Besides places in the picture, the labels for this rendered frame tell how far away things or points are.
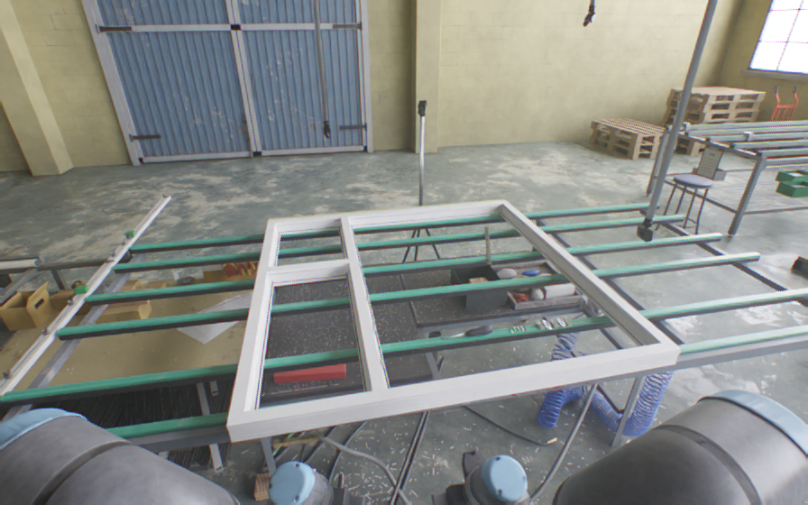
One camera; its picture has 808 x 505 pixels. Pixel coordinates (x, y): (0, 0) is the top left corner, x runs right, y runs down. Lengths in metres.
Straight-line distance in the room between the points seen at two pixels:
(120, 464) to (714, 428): 0.56
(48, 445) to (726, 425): 0.65
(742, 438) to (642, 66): 9.19
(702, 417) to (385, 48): 7.26
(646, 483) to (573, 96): 8.53
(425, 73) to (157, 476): 7.02
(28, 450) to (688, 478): 0.60
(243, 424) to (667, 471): 1.08
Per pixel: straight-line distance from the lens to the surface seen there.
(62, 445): 0.53
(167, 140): 7.97
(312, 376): 1.85
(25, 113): 8.30
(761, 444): 0.53
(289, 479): 1.01
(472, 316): 2.19
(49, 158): 8.37
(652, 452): 0.49
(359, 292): 1.74
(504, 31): 8.08
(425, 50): 7.24
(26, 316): 2.69
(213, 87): 7.59
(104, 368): 2.23
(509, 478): 1.01
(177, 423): 1.50
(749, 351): 2.03
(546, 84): 8.52
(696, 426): 0.52
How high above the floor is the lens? 1.90
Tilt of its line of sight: 28 degrees down
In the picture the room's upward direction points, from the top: straight up
